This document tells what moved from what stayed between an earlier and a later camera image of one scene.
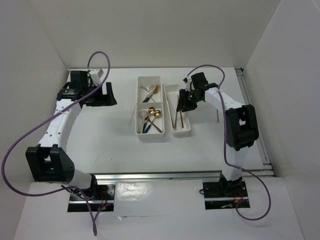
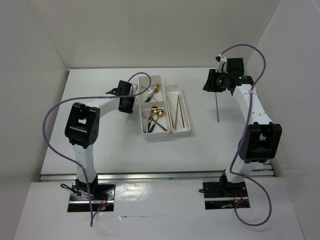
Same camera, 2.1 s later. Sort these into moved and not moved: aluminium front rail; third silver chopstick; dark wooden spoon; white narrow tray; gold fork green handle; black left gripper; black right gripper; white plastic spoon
Moved: white plastic spoon; black left gripper; black right gripper; dark wooden spoon
Not moved: third silver chopstick; aluminium front rail; white narrow tray; gold fork green handle
